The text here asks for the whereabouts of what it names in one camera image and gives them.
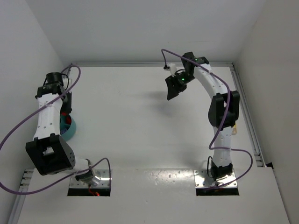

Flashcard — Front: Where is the teal divided round container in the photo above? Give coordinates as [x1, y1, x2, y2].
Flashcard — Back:
[59, 115, 77, 141]

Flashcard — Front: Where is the red lego brick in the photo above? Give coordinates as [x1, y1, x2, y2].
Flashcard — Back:
[65, 116, 71, 125]

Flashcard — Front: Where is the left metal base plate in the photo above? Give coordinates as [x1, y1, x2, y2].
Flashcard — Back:
[69, 169, 111, 189]

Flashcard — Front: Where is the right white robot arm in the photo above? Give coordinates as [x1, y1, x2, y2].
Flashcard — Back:
[164, 52, 240, 180]

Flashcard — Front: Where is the tan lego plate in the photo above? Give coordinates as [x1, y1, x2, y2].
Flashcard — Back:
[232, 125, 237, 135]

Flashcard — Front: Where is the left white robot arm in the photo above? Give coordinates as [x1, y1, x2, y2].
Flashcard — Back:
[25, 72, 95, 185]

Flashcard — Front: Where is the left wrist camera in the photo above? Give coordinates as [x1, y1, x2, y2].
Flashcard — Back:
[62, 74, 72, 90]

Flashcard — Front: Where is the metal base plate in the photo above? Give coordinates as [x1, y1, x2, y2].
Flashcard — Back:
[69, 169, 111, 189]
[193, 169, 237, 189]

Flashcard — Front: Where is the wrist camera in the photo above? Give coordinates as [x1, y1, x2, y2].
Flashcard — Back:
[163, 63, 177, 77]
[62, 74, 72, 90]

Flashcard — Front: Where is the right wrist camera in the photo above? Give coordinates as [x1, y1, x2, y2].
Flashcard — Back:
[163, 63, 177, 77]

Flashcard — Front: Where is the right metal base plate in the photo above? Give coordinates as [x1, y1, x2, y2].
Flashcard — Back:
[193, 169, 237, 189]

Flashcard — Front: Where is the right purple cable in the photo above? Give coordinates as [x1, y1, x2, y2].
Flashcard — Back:
[161, 49, 254, 191]

